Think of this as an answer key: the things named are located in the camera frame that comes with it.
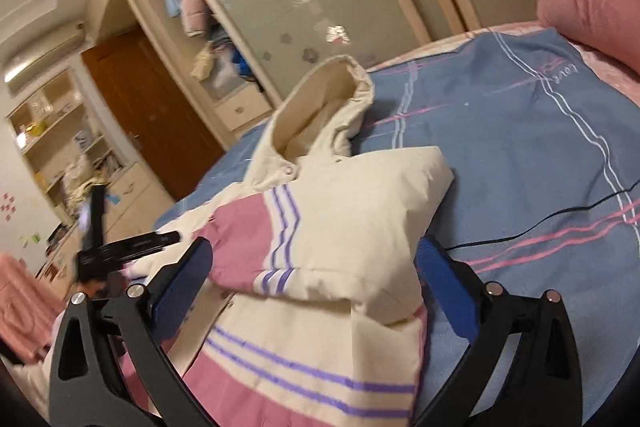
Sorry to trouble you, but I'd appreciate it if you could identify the clear plastic storage box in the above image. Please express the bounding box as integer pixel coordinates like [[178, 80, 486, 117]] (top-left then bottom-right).
[[201, 49, 246, 101]]

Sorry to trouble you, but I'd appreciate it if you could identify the pink jacket hanging in wardrobe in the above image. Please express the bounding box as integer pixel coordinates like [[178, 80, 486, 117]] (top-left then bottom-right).
[[180, 0, 209, 37]]

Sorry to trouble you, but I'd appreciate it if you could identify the black cable on bed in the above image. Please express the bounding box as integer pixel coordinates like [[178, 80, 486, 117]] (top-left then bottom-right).
[[444, 178, 640, 253]]

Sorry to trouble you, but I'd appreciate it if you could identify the beige side cabinet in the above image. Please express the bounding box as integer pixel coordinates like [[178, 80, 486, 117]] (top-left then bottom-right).
[[6, 70, 174, 298]]

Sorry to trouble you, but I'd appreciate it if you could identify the beige cloth on box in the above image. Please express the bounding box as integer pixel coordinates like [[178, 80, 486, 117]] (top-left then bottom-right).
[[190, 42, 216, 82]]

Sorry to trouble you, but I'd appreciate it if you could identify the blue striped bed cover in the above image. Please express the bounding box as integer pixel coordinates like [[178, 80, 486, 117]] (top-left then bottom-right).
[[157, 29, 639, 426]]

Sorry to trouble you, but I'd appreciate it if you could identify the blue garment in wardrobe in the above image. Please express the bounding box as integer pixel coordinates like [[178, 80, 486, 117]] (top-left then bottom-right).
[[231, 48, 254, 78]]

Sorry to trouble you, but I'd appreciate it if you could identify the white pink hooded jacket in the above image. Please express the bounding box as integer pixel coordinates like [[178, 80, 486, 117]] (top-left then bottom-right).
[[126, 55, 454, 426]]

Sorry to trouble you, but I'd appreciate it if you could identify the brown wooden door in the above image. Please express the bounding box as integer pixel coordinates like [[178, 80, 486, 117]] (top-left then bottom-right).
[[81, 27, 224, 200]]

